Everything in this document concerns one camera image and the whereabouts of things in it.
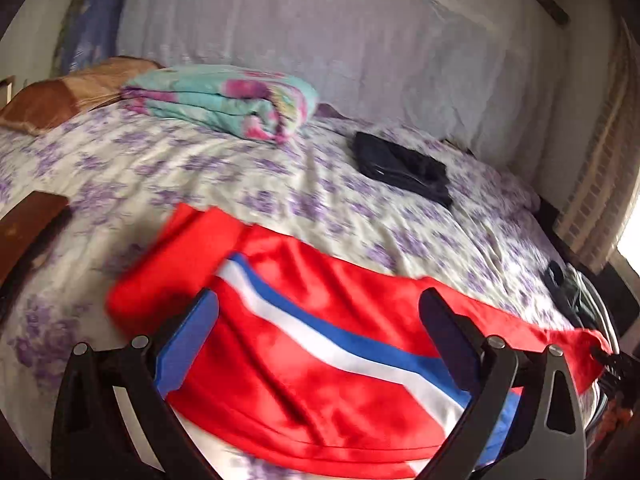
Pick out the purple floral bed sheet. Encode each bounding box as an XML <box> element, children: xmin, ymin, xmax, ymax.
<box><xmin>0</xmin><ymin>105</ymin><xmax>608</xmax><ymax>480</ymax></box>

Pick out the white lace bed net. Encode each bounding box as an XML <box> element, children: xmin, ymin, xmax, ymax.
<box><xmin>116</xmin><ymin>0</ymin><xmax>568</xmax><ymax>173</ymax></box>

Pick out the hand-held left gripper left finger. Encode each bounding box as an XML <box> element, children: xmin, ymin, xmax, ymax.
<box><xmin>50</xmin><ymin>287</ymin><xmax>221</xmax><ymax>480</ymax></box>

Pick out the blue folded quilt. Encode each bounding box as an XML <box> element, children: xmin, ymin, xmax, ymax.
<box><xmin>70</xmin><ymin>0</ymin><xmax>137</xmax><ymax>75</ymax></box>

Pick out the beige checkered curtain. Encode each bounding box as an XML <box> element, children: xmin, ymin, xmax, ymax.
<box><xmin>554</xmin><ymin>22</ymin><xmax>638</xmax><ymax>273</ymax></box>

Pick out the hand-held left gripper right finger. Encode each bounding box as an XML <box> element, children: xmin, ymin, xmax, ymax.
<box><xmin>419</xmin><ymin>287</ymin><xmax>587</xmax><ymax>480</ymax></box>

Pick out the red striped jersey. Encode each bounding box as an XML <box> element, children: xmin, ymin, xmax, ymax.
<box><xmin>106</xmin><ymin>204</ymin><xmax>613</xmax><ymax>478</ymax></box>

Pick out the brown wooden board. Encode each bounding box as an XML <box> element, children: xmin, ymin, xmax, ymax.
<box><xmin>0</xmin><ymin>191</ymin><xmax>71</xmax><ymax>283</ymax></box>

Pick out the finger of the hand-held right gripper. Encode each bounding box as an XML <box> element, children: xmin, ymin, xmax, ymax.
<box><xmin>595</xmin><ymin>347</ymin><xmax>636</xmax><ymax>393</ymax></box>

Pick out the folded teal floral blanket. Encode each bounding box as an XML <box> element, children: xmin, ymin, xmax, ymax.
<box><xmin>121</xmin><ymin>65</ymin><xmax>320</xmax><ymax>144</ymax></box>

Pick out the pile of dark green clothes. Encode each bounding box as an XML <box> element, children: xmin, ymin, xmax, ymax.
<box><xmin>544</xmin><ymin>260</ymin><xmax>621</xmax><ymax>343</ymax></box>

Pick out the folded black garment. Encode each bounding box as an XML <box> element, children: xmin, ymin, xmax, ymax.
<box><xmin>353</xmin><ymin>131</ymin><xmax>454</xmax><ymax>208</ymax></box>

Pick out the brown pillow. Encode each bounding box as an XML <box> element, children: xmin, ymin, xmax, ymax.
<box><xmin>0</xmin><ymin>57</ymin><xmax>162</xmax><ymax>137</ymax></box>

